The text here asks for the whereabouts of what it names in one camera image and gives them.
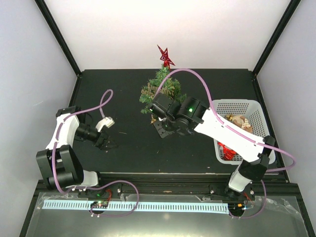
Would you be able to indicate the left controller circuit board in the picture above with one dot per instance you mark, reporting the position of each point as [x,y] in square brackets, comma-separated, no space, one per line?
[99,204]

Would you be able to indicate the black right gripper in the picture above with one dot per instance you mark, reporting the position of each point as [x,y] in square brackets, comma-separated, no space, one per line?
[161,132]

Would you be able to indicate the red star ornament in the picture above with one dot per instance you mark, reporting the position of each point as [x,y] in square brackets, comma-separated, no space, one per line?
[167,62]

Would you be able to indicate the left black frame post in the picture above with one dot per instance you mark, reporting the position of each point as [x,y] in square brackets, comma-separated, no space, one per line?
[42,6]

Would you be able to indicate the right controller circuit board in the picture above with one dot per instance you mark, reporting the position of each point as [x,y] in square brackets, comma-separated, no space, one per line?
[240,206]

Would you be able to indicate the wooden ornament pieces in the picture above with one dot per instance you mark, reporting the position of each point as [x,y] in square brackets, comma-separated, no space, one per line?
[243,123]

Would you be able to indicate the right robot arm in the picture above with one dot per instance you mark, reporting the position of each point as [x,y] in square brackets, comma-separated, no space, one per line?
[194,116]

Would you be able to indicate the black frame post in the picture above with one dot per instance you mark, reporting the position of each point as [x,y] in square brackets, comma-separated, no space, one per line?
[42,6]
[287,15]

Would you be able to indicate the red gift ornament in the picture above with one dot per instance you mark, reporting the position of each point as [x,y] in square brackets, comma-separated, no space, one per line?
[229,154]

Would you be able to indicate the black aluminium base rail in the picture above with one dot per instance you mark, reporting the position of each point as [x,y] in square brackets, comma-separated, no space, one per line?
[197,184]

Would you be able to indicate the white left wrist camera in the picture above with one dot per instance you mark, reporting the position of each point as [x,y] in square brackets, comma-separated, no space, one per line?
[106,121]

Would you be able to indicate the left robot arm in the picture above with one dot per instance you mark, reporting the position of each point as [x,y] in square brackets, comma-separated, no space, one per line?
[59,163]

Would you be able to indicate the white perforated plastic basket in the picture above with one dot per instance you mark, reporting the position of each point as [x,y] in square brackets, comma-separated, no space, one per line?
[251,110]

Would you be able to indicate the gold bell ornament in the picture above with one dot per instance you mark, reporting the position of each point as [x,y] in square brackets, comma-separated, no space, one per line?
[229,117]

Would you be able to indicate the small green christmas tree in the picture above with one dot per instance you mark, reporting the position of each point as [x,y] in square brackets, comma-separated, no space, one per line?
[171,88]

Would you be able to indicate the right black frame post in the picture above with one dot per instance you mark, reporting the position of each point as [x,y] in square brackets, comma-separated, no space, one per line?
[287,15]

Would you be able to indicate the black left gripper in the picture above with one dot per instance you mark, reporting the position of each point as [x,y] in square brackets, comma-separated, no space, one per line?
[102,145]

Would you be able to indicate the white slotted cable duct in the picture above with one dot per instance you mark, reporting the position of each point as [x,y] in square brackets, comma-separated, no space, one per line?
[187,207]

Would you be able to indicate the controller circuit board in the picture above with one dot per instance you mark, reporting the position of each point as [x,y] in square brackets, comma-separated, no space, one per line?
[99,204]
[240,206]

